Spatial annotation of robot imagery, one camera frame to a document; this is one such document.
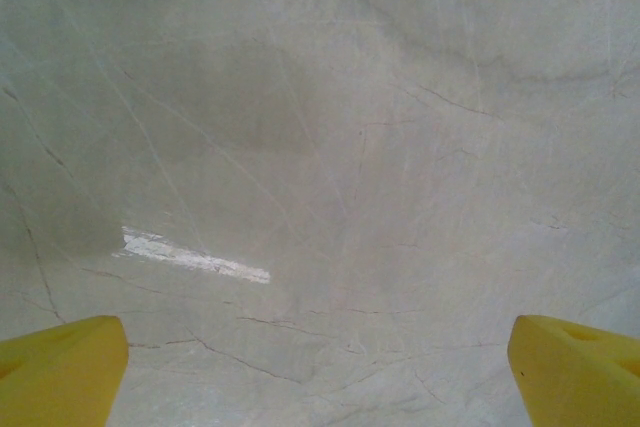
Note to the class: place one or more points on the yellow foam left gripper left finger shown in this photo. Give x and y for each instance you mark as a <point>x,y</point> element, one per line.
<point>55,377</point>

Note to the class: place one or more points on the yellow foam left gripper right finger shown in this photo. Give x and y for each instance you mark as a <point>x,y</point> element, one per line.
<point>585,382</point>

